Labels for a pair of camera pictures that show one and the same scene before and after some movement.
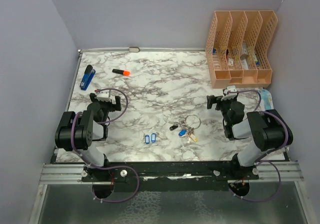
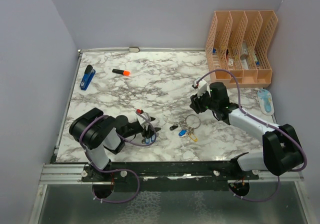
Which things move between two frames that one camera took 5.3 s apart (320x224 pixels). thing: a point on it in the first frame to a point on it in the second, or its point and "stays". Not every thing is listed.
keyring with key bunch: (187, 125) stays
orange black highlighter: (121, 72) stays
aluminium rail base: (269, 171) stays
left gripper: (113, 107) to (150, 131)
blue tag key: (153, 137) stays
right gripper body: (224, 105) to (201, 104)
